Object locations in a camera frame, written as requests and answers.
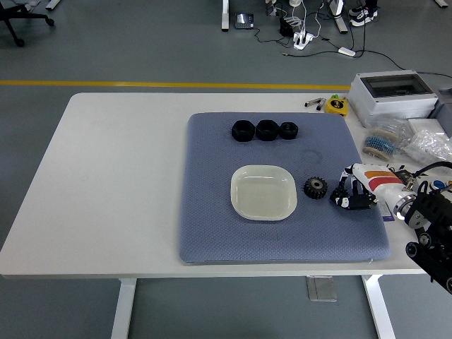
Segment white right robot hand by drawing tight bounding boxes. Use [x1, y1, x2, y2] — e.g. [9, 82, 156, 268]
[329, 162, 412, 213]

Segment large black gear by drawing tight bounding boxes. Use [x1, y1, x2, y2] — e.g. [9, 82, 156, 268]
[303, 176, 328, 201]

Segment grey push-button control box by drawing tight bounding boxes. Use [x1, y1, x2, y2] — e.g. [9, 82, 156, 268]
[420, 178, 452, 194]

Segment flat white box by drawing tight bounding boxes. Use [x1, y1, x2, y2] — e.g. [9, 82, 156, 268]
[408, 118, 448, 137]

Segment grey device box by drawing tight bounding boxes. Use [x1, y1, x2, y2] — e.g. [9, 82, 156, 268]
[429, 86, 452, 138]

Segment small black hex nut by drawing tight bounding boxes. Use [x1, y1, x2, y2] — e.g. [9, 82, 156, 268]
[279, 121, 300, 141]

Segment large black hex nut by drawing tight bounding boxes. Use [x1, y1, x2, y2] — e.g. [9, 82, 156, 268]
[255, 119, 280, 142]
[231, 119, 255, 143]

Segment black charger box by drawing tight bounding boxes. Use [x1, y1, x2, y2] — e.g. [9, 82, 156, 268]
[279, 17, 296, 36]

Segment clear bag of blue resistors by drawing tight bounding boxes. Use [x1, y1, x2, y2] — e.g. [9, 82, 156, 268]
[362, 118, 412, 162]

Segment yellow tape measure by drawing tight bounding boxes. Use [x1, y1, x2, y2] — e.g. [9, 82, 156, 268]
[324, 94, 349, 117]

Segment white square dish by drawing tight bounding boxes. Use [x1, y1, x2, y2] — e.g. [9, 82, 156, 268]
[230, 165, 297, 222]

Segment metal floor plate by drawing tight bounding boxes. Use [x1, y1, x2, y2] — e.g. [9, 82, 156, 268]
[306, 275, 338, 302]

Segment white table leg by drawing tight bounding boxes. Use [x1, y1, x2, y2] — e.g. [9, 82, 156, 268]
[360, 275, 396, 339]
[111, 278, 138, 339]

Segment white power strip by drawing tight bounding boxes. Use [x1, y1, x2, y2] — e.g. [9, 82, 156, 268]
[292, 31, 316, 50]

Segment person's white black sneaker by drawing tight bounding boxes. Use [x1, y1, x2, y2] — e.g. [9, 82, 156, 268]
[348, 6, 379, 28]

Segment blue-grey textured mat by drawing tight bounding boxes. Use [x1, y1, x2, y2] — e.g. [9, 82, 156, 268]
[177, 112, 392, 265]

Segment black office chair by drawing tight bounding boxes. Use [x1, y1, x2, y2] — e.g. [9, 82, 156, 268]
[0, 0, 56, 48]

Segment grey electrical enclosure box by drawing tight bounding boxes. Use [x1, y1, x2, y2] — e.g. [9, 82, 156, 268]
[347, 69, 439, 125]

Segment long black floor cable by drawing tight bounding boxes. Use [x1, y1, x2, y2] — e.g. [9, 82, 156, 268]
[281, 35, 416, 71]

